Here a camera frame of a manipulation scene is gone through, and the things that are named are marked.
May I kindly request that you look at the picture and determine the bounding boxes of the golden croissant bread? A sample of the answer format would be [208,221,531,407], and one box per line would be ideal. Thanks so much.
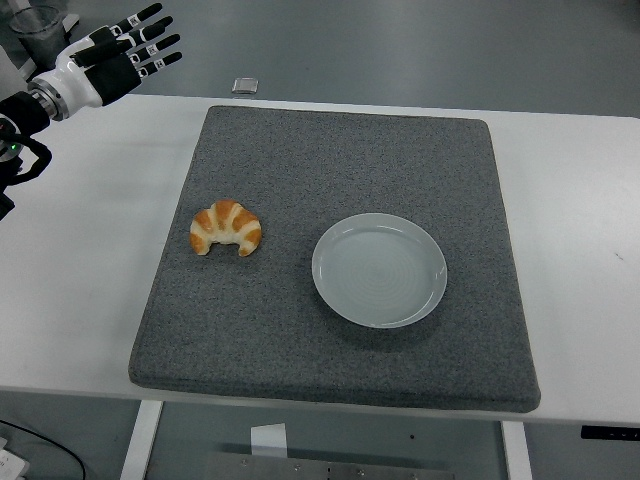
[189,199,264,258]

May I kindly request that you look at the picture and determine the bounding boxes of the white table leg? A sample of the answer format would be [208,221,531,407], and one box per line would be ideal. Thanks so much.
[119,399,165,480]
[499,420,534,480]

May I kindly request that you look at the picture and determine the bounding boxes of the white table foot bar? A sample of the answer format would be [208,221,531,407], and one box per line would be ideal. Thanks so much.
[7,13,81,91]

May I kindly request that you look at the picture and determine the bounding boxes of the white power strip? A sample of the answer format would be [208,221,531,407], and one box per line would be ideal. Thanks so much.
[0,437,30,480]

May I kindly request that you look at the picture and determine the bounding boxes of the grey metal plate with screws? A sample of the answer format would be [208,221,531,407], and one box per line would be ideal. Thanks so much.
[204,452,457,480]

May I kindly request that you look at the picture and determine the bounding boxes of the round pale grey plate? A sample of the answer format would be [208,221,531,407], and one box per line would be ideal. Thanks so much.
[311,212,449,330]

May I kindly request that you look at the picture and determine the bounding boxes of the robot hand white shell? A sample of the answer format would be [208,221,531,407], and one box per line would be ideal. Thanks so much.
[37,3,183,116]

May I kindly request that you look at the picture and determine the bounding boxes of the black table control panel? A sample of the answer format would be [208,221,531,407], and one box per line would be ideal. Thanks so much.
[580,425,640,441]

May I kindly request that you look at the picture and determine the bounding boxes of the thin black floor cable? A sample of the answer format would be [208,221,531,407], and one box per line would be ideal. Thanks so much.
[0,418,87,480]

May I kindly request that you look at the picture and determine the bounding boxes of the black bin with clear bag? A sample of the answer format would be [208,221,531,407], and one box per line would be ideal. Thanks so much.
[9,5,76,69]

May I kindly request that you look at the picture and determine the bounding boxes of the grey speckled square mat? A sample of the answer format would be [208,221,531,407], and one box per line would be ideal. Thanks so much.
[128,104,542,414]

